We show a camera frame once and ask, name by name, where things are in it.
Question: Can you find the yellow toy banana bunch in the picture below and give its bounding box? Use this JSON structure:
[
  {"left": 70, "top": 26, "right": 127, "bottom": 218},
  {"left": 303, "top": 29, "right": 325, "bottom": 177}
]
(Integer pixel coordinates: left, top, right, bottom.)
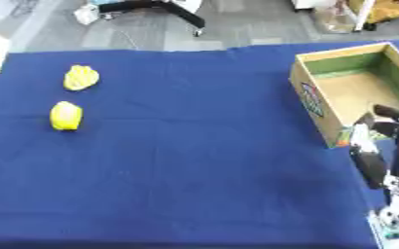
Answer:
[{"left": 61, "top": 64, "right": 103, "bottom": 91}]

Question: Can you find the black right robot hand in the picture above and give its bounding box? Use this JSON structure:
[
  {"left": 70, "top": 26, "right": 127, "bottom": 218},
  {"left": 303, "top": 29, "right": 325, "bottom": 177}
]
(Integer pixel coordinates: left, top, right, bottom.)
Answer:
[{"left": 345, "top": 104, "right": 399, "bottom": 202}]

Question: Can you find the tan cardboard box green inside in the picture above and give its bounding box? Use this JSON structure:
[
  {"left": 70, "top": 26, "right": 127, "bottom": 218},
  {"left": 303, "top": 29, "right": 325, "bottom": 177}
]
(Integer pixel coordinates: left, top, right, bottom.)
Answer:
[{"left": 288, "top": 41, "right": 399, "bottom": 150}]

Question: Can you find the white stand with yellow bag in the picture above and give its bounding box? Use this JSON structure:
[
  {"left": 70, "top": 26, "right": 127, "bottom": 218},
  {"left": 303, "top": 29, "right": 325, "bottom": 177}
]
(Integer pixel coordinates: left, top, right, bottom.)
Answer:
[{"left": 311, "top": 0, "right": 399, "bottom": 34}]

